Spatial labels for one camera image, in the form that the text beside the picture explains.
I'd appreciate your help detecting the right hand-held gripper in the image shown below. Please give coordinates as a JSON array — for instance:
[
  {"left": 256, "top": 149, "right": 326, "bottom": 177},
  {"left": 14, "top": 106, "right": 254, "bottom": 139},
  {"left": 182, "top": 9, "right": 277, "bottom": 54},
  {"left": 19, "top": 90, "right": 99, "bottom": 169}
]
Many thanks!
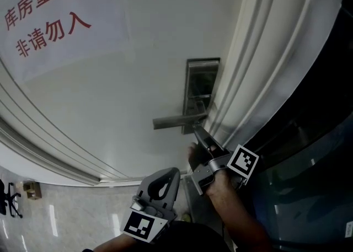
[{"left": 191, "top": 126, "right": 260, "bottom": 196}]

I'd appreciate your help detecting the dark metal lock plate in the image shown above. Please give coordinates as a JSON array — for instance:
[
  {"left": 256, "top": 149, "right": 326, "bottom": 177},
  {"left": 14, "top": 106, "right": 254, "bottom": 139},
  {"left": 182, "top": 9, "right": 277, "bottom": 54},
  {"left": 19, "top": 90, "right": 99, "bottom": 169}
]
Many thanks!
[{"left": 181, "top": 57, "right": 221, "bottom": 135}]

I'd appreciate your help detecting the dark glass partition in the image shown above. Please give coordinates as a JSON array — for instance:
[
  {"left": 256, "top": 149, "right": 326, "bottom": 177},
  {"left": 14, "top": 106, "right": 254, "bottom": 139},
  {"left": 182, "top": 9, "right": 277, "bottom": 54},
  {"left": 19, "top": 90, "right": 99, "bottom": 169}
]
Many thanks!
[{"left": 242, "top": 0, "right": 353, "bottom": 252}]

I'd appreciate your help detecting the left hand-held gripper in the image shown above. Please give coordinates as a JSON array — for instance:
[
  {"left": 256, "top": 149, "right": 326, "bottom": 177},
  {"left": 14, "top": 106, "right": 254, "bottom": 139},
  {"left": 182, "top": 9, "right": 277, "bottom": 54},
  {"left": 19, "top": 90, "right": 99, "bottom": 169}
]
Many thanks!
[{"left": 120, "top": 167, "right": 181, "bottom": 244}]

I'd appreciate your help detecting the person's left forearm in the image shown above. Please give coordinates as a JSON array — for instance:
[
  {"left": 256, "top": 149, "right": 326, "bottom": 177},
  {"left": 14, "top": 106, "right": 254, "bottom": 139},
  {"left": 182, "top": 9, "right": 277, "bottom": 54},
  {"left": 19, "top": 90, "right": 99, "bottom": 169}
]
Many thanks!
[{"left": 90, "top": 233, "right": 140, "bottom": 252}]

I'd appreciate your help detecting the person's right hand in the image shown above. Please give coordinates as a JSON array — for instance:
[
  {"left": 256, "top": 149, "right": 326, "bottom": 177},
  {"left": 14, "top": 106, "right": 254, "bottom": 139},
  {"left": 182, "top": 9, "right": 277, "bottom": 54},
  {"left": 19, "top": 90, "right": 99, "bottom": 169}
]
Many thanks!
[{"left": 187, "top": 142, "right": 206, "bottom": 173}]

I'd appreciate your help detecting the brown cardboard box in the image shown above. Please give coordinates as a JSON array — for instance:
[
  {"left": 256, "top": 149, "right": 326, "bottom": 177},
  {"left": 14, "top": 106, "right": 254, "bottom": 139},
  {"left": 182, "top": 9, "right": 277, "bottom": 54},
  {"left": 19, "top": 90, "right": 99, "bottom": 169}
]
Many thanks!
[{"left": 22, "top": 181, "right": 43, "bottom": 200}]

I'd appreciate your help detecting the person's dark clothing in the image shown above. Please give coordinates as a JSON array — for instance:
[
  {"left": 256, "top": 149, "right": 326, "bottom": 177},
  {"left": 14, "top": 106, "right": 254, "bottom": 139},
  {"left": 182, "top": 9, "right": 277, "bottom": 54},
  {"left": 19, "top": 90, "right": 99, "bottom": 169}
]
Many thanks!
[{"left": 164, "top": 219, "right": 230, "bottom": 252}]

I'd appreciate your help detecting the black office chair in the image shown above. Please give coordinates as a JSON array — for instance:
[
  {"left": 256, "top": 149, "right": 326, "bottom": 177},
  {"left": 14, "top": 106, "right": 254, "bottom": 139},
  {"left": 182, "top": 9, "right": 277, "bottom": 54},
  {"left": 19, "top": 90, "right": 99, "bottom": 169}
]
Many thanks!
[{"left": 0, "top": 178, "right": 23, "bottom": 219}]

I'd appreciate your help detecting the dark metal door handle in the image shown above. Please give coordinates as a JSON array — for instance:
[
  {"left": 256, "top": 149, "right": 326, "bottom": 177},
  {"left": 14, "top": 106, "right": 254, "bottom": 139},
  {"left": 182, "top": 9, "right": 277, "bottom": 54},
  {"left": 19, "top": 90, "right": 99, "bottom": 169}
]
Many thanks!
[{"left": 152, "top": 112, "right": 208, "bottom": 131}]

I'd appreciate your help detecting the person's right forearm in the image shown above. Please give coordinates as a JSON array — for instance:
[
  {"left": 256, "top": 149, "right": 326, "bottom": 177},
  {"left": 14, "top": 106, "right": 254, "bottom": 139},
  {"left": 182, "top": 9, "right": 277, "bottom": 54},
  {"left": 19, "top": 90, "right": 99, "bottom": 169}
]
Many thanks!
[{"left": 206, "top": 170, "right": 275, "bottom": 252}]

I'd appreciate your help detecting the white paper sign red print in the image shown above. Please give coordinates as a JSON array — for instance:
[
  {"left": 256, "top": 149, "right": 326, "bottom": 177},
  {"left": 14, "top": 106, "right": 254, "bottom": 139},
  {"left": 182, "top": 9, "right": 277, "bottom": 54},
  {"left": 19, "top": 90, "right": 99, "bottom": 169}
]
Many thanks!
[{"left": 0, "top": 0, "right": 131, "bottom": 84}]

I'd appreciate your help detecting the white door with sign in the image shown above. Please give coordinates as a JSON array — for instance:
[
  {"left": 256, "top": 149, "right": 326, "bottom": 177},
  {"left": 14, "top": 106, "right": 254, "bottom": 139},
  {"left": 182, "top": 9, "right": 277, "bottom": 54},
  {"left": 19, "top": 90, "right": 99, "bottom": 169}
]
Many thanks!
[{"left": 0, "top": 0, "right": 250, "bottom": 184}]

